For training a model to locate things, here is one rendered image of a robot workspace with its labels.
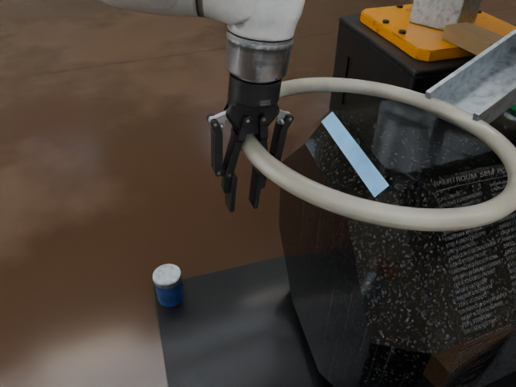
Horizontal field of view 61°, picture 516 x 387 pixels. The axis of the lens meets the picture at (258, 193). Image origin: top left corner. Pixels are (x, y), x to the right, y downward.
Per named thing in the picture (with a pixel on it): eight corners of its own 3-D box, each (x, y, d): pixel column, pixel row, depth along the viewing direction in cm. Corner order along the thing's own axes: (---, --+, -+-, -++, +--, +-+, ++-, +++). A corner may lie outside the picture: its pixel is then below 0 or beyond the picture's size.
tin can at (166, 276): (186, 286, 167) (183, 263, 159) (181, 308, 160) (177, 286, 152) (160, 285, 168) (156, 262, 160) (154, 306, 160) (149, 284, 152)
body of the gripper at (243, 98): (236, 84, 58) (230, 145, 63) (293, 82, 61) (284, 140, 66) (219, 64, 63) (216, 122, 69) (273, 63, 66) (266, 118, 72)
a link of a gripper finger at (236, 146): (253, 117, 64) (245, 117, 63) (233, 181, 69) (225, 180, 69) (245, 106, 67) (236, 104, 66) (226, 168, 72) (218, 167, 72)
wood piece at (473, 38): (441, 39, 158) (445, 25, 155) (462, 35, 161) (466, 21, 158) (485, 59, 144) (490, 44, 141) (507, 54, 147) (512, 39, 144)
